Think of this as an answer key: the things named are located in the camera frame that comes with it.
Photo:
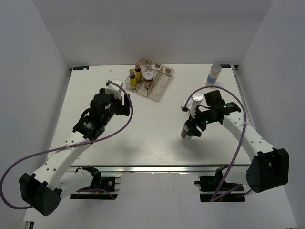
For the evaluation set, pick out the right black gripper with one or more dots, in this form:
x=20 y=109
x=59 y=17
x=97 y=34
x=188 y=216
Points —
x=195 y=119

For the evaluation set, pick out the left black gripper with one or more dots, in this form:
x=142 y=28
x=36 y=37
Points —
x=123 y=109

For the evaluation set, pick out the yellow label brown bottle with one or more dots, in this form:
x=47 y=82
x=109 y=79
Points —
x=132 y=78

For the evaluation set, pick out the red label spice jar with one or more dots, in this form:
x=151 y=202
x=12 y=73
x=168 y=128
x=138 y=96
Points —
x=148 y=79

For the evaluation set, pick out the white bottle silver cap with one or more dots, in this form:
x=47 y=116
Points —
x=196 y=99

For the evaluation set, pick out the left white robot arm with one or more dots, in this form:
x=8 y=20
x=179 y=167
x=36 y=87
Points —
x=46 y=187

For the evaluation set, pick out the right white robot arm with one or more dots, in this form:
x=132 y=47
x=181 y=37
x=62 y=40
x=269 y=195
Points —
x=269 y=166

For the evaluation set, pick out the clear plastic organizer tray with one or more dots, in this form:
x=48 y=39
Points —
x=162 y=77

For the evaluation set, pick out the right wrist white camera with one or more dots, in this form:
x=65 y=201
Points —
x=190 y=107

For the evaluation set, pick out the wrist white camera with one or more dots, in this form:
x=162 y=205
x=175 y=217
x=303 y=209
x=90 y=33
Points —
x=114 y=88
x=190 y=107

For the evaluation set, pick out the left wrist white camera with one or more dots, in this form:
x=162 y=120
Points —
x=114 y=88

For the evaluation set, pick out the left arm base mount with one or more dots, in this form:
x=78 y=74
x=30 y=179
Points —
x=101 y=188

